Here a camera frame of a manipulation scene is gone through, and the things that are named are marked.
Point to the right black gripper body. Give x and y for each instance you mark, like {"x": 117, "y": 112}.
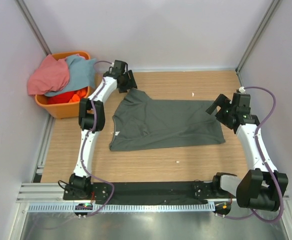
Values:
{"x": 223, "y": 115}

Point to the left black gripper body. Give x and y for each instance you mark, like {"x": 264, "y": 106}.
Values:
{"x": 126, "y": 85}

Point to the dark grey t shirt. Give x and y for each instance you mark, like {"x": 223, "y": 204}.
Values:
{"x": 143, "y": 123}

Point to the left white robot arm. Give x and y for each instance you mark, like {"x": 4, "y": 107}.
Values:
{"x": 91, "y": 120}

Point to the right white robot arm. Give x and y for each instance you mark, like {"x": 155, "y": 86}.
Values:
{"x": 263, "y": 186}

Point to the light blue t shirt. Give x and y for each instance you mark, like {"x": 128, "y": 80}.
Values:
{"x": 81, "y": 75}

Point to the red orange t shirt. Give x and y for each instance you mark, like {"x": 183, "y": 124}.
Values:
{"x": 68, "y": 97}

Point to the orange plastic tub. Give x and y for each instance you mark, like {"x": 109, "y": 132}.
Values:
{"x": 62, "y": 110}

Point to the pink t shirt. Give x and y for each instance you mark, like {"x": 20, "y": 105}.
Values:
{"x": 51, "y": 76}

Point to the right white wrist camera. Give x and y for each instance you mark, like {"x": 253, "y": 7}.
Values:
{"x": 241, "y": 90}

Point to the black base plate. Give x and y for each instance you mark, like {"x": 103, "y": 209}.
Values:
{"x": 149, "y": 193}

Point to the slotted cable duct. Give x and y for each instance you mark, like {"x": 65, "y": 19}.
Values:
{"x": 76, "y": 207}

